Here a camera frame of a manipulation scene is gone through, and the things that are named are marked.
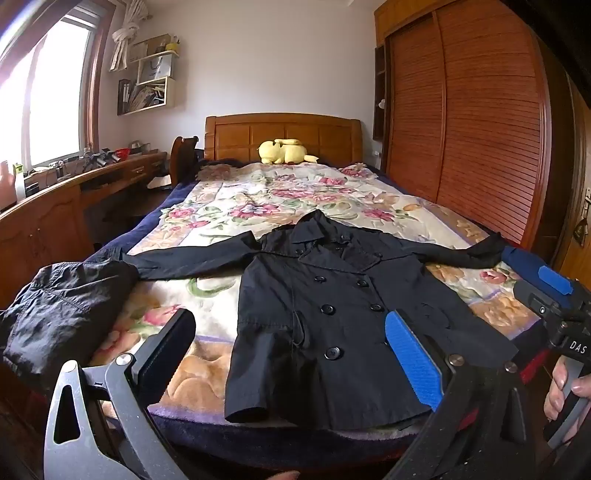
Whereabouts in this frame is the wooden framed window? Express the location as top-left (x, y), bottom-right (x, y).
top-left (0, 0), bottom-right (114, 169)

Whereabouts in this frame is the black double-breasted coat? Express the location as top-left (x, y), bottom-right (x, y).
top-left (122, 210), bottom-right (520, 432)

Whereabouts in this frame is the wooden chair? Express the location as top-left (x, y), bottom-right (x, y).
top-left (170, 135), bottom-right (204, 188)

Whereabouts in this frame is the floral plush blanket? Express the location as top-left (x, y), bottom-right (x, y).
top-left (90, 161), bottom-right (543, 462)

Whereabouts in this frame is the tied white curtain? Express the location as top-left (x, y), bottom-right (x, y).
top-left (108, 0), bottom-right (153, 72)

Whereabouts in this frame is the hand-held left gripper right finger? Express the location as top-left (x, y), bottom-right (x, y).
top-left (385, 309), bottom-right (546, 480)

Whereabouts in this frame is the long wooden desk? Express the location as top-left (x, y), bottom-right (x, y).
top-left (0, 151), bottom-right (168, 301)

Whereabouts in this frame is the wooden slatted wardrobe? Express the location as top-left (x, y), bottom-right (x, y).
top-left (373, 0), bottom-right (555, 259)

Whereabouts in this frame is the yellow plush toy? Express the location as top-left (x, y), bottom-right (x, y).
top-left (257, 137), bottom-right (320, 165)

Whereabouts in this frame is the crumpled black jacket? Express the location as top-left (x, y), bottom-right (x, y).
top-left (0, 261), bottom-right (139, 388)

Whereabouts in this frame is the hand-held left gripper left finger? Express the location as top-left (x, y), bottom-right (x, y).
top-left (44, 308), bottom-right (197, 480)

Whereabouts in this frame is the wooden door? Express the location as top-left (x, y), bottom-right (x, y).
top-left (551, 69), bottom-right (591, 282)

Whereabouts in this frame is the wooden bed headboard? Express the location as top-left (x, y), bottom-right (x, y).
top-left (204, 114), bottom-right (362, 168)

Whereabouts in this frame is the person's right hand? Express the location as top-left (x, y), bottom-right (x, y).
top-left (544, 355), bottom-right (591, 444)

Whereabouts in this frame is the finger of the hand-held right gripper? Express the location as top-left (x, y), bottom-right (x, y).
top-left (513, 279), bottom-right (561, 324)
top-left (536, 266), bottom-right (575, 298)

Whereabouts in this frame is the navy blue bed sheet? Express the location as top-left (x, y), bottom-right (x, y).
top-left (90, 159), bottom-right (204, 264)

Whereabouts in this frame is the white wall shelf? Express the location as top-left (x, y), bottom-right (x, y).
top-left (117, 34), bottom-right (180, 116)

